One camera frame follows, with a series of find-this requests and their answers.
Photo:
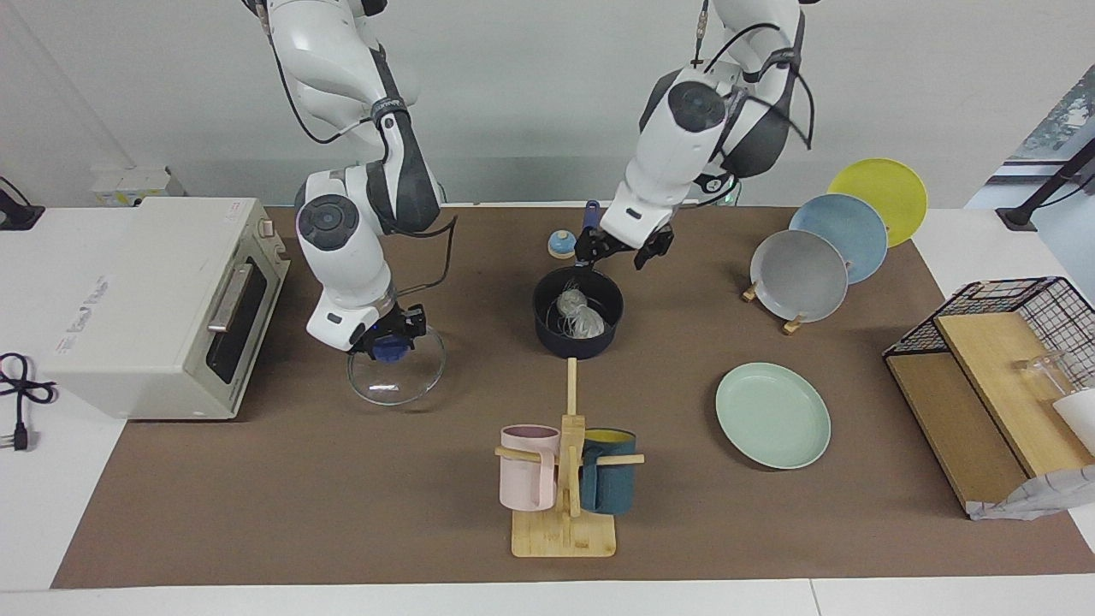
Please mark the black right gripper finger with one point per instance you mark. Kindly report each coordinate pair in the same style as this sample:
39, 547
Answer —
366, 349
414, 342

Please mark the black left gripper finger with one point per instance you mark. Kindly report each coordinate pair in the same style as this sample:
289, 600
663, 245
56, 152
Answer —
646, 258
584, 255

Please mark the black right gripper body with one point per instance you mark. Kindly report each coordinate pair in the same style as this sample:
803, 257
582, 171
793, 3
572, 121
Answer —
395, 329

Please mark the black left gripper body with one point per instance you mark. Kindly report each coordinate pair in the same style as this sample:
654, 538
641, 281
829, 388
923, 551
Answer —
620, 241

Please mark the glass lid with blue knob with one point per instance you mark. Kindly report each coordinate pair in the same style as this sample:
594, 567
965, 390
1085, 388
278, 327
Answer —
393, 381

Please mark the white vermicelli bundle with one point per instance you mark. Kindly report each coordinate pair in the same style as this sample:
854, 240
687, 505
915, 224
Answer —
582, 316

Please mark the black monitor arm base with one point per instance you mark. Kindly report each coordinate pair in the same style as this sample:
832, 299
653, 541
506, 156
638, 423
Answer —
1048, 188

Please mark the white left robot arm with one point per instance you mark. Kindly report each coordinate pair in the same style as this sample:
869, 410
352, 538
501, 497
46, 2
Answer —
676, 145

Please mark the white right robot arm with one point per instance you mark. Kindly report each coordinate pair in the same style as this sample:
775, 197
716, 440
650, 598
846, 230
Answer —
351, 257

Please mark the grey plate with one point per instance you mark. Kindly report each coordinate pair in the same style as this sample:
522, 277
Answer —
800, 275

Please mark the wooden plate rack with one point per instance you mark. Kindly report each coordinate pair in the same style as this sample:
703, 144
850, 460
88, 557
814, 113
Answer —
793, 325

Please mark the green round plate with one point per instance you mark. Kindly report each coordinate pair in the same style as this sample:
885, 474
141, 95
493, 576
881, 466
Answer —
772, 417

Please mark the light blue plate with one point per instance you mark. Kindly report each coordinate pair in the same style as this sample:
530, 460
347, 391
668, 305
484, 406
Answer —
847, 227

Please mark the yellow plate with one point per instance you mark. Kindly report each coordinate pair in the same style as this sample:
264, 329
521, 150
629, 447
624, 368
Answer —
890, 184

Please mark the brown table mat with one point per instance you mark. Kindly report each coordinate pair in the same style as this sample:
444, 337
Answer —
342, 513

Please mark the pink mug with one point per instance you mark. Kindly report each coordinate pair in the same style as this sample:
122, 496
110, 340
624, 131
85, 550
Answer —
526, 475

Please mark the beige toaster oven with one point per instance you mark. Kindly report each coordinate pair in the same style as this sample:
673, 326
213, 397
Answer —
154, 299

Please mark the teal mug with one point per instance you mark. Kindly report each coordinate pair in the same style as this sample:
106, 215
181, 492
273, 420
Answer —
609, 479

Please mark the wooden mug tree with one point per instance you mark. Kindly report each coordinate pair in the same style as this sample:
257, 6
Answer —
565, 535

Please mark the clear glass cup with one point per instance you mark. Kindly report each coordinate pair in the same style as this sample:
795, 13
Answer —
1044, 372

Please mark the white crumpled bag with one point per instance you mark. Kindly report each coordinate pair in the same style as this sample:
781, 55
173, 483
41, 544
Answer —
1035, 496

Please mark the white cup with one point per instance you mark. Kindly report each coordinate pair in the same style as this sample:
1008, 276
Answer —
1080, 419

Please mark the white box by wall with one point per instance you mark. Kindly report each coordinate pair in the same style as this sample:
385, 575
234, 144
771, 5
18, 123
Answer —
128, 184

